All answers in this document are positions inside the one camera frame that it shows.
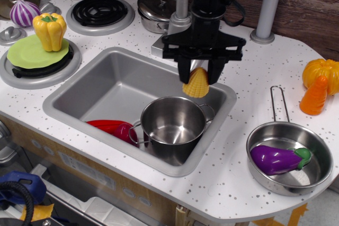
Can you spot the purple toy eggplant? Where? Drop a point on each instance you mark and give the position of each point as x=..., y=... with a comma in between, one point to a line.
x=274, y=161

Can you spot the orange toy carrot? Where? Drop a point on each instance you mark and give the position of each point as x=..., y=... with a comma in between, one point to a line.
x=315, y=97

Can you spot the blue clamp handle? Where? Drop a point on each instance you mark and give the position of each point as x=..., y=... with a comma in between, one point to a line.
x=19, y=187

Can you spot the red toy pepper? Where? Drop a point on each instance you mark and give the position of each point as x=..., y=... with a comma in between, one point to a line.
x=119, y=129

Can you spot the silver toy faucet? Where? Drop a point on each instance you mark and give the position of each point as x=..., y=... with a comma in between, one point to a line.
x=180, y=21

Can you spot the back right stove burner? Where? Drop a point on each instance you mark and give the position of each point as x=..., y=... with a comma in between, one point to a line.
x=99, y=17

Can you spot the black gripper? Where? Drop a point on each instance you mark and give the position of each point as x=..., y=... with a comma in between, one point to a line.
x=203, y=40

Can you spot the steel pot in sink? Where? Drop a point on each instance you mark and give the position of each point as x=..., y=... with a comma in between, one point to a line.
x=173, y=126

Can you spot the grey vertical pole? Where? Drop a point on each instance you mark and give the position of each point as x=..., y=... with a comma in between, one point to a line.
x=263, y=33

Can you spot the steel frying pan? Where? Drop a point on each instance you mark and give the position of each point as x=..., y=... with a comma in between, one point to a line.
x=285, y=135

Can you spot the yellow toy bell pepper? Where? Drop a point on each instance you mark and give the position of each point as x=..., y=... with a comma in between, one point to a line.
x=50, y=29

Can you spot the yellow toy corn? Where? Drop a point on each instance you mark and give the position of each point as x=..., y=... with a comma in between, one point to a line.
x=198, y=86

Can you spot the purple striped toy onion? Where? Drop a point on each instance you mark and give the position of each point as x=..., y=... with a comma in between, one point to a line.
x=23, y=12

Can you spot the grey plastic sink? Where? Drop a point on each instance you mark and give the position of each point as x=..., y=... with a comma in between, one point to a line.
x=117, y=85

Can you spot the orange toy pumpkin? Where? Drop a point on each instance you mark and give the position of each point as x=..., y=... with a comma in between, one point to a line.
x=322, y=67

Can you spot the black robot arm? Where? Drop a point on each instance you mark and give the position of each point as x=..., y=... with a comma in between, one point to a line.
x=209, y=6

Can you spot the green plastic plate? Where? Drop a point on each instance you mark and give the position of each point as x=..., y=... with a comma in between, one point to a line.
x=28, y=53

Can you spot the small lidded steel pot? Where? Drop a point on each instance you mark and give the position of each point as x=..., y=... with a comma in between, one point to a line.
x=155, y=14

